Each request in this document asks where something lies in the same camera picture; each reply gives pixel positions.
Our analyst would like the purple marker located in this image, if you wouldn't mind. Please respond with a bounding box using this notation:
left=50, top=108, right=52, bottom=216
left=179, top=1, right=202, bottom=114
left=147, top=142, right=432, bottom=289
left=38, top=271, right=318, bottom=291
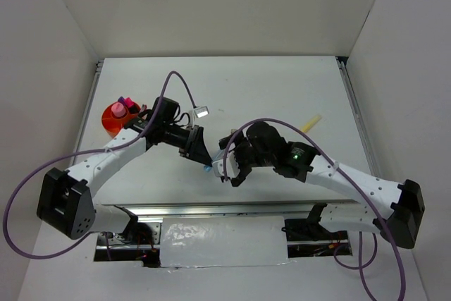
left=117, top=97, right=127, bottom=106

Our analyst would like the aluminium right side rail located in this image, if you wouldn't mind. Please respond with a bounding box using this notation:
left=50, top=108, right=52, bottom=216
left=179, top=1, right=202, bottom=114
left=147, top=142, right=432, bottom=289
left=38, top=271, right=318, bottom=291
left=335, top=56, right=381, bottom=176

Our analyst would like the orange round organizer container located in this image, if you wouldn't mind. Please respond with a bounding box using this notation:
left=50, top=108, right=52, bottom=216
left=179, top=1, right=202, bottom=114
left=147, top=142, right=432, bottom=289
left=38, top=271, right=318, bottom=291
left=101, top=102, right=138, bottom=138

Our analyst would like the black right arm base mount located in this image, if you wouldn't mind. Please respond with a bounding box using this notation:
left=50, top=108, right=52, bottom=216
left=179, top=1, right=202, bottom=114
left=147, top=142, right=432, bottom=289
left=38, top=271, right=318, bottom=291
left=281, top=203, right=348, bottom=242

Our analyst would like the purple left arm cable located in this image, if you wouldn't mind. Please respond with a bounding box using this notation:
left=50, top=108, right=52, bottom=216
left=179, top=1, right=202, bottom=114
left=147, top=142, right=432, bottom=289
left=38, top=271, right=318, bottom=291
left=2, top=70, right=198, bottom=259

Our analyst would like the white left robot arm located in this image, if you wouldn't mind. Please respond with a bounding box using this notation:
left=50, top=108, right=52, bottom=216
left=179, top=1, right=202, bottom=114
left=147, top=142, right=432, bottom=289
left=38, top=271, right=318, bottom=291
left=37, top=97, right=212, bottom=244

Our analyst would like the pink highlighter black cap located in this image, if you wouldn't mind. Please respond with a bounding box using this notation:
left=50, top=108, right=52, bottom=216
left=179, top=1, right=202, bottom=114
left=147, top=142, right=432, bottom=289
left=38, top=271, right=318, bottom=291
left=123, top=97, right=141, bottom=114

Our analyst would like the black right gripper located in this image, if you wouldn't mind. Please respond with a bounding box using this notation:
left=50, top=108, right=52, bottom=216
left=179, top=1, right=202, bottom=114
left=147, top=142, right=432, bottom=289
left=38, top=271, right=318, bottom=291
left=218, top=129, right=275, bottom=187

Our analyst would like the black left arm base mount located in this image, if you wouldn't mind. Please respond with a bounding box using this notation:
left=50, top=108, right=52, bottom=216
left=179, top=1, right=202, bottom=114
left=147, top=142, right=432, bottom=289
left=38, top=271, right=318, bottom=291
left=102, top=209, right=154, bottom=247

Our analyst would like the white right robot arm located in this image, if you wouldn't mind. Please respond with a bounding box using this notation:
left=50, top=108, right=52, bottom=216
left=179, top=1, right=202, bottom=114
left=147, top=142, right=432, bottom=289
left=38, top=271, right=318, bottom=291
left=212, top=121, right=425, bottom=249

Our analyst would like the pink eraser in container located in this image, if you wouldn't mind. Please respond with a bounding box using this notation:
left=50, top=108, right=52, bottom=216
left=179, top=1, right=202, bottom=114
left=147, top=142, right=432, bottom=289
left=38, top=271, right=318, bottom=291
left=111, top=102, right=128, bottom=119

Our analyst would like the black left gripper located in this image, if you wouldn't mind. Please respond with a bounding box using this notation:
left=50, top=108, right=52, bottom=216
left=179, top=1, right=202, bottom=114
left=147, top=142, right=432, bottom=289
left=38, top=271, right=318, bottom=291
left=162, top=123, right=214, bottom=166

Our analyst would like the yellow highlighter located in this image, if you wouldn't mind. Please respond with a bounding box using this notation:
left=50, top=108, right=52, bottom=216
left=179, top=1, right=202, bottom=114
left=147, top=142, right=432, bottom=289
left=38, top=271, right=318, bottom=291
left=300, top=114, right=322, bottom=133

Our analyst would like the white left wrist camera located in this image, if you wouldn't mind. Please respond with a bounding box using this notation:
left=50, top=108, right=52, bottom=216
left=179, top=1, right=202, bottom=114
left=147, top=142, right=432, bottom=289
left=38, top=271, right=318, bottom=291
left=190, top=106, right=209, bottom=124

